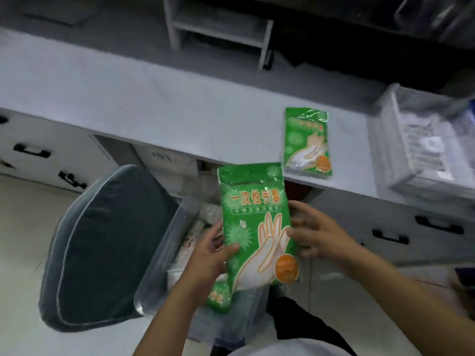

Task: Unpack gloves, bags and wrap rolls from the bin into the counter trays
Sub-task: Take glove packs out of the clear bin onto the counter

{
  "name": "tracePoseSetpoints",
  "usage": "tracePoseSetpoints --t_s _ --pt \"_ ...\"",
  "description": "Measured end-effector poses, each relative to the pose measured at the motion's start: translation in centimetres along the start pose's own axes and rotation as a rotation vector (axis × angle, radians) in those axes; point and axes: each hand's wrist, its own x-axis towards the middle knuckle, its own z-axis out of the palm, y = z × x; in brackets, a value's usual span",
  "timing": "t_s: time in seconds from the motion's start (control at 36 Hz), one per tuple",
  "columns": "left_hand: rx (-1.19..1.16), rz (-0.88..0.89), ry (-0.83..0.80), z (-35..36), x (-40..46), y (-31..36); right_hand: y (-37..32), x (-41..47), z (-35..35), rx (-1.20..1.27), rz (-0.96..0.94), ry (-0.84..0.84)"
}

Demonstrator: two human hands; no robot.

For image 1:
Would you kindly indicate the white perforated plastic basket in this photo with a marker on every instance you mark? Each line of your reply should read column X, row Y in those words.
column 389, row 163

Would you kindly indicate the black stone counter ledge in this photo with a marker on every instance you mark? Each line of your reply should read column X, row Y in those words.
column 371, row 40

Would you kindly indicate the person's right forearm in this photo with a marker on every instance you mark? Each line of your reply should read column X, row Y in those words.
column 408, row 304

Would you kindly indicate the white desk shelf riser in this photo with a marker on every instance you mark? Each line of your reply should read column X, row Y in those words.
column 219, row 27

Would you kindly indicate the clear plastic lid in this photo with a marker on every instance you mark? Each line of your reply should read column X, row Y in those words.
column 202, row 192

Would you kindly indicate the grey cushioned chair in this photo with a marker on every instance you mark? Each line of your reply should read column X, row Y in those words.
column 104, row 248

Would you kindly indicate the person's white shirt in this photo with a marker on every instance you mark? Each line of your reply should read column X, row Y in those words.
column 285, row 348

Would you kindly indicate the dark blue bag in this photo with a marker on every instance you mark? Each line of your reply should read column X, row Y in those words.
column 465, row 279

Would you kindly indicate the person's right hand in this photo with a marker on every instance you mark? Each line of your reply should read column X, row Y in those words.
column 326, row 237

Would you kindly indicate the loose clear plastic bags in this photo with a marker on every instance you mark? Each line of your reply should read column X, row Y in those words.
column 426, row 144

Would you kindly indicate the person's left forearm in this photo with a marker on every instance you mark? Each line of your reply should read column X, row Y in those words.
column 167, row 329

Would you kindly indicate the white printed carton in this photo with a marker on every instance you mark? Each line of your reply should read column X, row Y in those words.
column 167, row 163

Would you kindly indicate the white drawer unit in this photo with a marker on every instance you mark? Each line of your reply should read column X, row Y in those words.
column 55, row 144
column 389, row 218

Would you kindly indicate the clear plastic storage bin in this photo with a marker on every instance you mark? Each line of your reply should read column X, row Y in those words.
column 159, row 278

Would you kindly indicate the green glove packet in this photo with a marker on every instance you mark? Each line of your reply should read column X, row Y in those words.
column 219, row 298
column 306, row 144
column 256, row 218

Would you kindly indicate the person's black trousers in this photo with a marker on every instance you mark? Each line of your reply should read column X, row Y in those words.
column 297, row 318

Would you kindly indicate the person's left hand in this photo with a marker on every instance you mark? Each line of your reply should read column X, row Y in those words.
column 204, row 270

